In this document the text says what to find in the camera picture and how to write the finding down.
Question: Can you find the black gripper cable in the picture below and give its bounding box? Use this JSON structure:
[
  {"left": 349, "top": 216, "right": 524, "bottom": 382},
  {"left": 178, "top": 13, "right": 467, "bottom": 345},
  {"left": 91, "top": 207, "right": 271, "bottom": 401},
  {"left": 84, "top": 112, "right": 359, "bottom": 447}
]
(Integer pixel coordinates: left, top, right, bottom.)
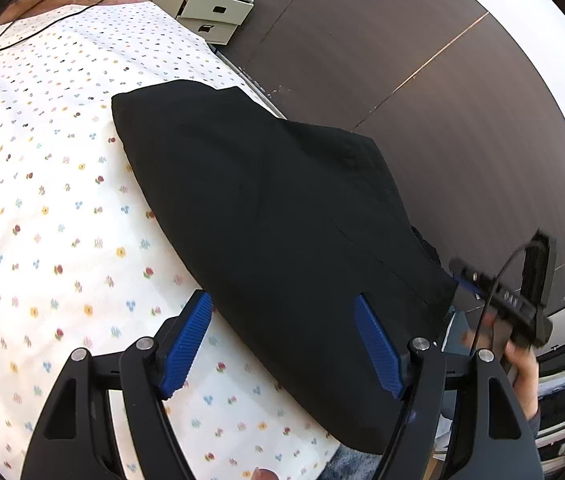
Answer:
[{"left": 471, "top": 241, "right": 544, "bottom": 352}]

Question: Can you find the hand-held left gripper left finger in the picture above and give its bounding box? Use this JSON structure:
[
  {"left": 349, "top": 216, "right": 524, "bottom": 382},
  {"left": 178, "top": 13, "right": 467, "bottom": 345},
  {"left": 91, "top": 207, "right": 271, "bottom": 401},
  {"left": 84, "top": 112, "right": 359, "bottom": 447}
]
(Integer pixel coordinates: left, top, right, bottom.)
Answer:
[{"left": 20, "top": 290, "right": 214, "bottom": 480}]

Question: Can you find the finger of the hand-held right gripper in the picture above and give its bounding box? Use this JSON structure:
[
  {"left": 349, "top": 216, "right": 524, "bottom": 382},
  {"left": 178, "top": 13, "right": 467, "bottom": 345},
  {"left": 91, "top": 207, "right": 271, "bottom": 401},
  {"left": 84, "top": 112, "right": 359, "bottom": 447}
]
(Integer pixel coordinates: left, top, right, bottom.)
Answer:
[{"left": 449, "top": 258, "right": 489, "bottom": 302}]

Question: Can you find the white nightstand with drawers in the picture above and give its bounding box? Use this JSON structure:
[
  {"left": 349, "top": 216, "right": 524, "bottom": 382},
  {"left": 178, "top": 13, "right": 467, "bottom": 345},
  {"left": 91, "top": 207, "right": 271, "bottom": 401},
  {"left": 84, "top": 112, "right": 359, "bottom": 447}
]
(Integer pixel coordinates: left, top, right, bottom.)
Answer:
[{"left": 161, "top": 0, "right": 256, "bottom": 46}]

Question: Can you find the large black jacket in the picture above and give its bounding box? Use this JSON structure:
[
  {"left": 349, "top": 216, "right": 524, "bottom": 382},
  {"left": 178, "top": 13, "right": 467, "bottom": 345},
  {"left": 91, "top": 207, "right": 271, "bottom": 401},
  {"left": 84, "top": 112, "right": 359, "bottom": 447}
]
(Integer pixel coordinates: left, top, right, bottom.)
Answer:
[{"left": 111, "top": 80, "right": 461, "bottom": 457}]

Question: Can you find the person's right hand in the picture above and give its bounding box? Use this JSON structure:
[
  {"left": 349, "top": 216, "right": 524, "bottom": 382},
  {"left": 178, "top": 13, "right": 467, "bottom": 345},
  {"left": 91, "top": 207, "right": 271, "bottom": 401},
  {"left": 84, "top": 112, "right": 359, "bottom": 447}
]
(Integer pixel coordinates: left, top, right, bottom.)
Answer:
[{"left": 462, "top": 321, "right": 541, "bottom": 422}]

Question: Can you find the white floral bed sheet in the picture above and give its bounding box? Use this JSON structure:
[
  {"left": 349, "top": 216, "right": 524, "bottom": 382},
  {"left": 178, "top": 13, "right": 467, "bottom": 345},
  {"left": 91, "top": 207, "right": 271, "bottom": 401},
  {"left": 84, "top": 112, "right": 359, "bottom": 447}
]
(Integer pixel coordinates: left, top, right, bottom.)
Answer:
[{"left": 0, "top": 0, "right": 345, "bottom": 480}]

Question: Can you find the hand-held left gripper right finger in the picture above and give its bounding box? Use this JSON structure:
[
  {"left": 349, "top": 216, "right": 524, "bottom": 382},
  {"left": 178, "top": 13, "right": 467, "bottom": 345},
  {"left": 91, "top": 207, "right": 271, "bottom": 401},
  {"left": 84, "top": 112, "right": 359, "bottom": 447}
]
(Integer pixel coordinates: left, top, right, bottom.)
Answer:
[{"left": 353, "top": 294, "right": 546, "bottom": 480}]

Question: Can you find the thin black cable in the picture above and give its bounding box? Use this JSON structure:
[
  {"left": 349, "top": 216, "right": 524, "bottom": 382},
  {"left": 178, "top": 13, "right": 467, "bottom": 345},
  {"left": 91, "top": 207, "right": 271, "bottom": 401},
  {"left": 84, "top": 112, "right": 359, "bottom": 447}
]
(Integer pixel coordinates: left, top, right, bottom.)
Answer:
[{"left": 0, "top": 0, "right": 110, "bottom": 54}]

